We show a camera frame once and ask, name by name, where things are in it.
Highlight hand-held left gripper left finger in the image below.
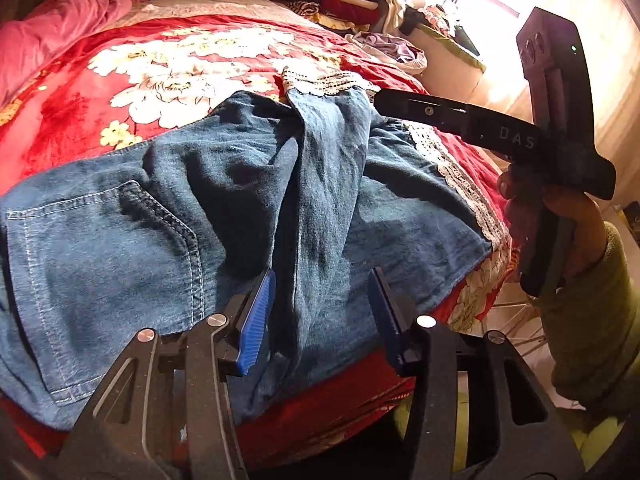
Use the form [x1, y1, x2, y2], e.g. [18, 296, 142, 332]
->
[55, 267, 278, 480]

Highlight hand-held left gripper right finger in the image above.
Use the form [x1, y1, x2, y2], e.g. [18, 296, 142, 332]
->
[366, 266, 586, 480]

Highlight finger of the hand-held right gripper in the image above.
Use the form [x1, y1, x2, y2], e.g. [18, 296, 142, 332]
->
[373, 88, 471, 137]

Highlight blue denim pants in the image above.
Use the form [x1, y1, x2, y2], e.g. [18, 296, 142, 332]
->
[0, 71, 507, 432]

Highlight person's right hand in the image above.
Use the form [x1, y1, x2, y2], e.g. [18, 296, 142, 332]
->
[497, 166, 609, 282]

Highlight white bedside cabinet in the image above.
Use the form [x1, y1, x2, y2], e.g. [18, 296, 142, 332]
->
[406, 27, 487, 107]

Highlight white basket with purple clothes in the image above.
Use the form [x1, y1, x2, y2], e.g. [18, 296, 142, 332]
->
[345, 31, 429, 77]

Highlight heap of mixed clothes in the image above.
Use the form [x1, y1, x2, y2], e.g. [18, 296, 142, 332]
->
[401, 0, 487, 73]

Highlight red floral blanket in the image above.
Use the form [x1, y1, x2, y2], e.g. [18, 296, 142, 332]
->
[0, 10, 522, 467]

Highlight pink quilt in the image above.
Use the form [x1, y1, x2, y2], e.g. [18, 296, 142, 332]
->
[0, 0, 151, 107]

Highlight white wire rack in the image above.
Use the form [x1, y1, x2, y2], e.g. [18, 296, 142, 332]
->
[479, 285, 551, 362]

